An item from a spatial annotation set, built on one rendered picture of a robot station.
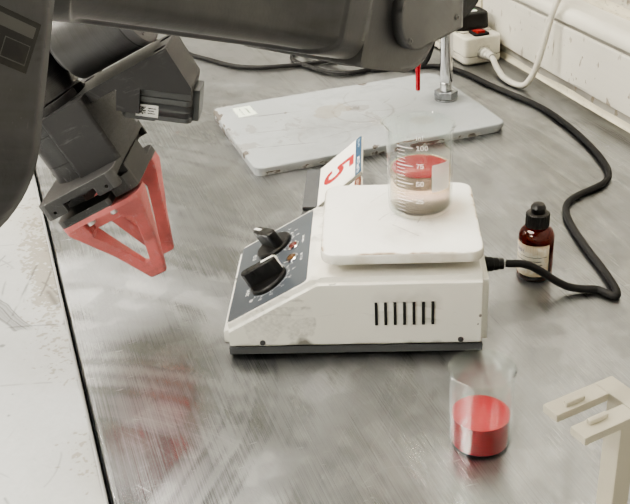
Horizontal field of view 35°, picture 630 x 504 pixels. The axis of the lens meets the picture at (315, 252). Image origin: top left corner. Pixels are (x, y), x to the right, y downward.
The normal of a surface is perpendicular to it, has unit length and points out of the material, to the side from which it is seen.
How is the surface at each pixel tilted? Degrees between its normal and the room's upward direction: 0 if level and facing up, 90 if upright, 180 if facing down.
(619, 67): 90
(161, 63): 90
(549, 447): 0
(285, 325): 90
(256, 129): 0
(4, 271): 0
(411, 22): 90
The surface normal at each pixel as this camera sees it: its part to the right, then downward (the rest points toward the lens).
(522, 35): -0.95, 0.19
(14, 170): 0.80, 0.25
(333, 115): -0.05, -0.87
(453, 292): -0.04, 0.49
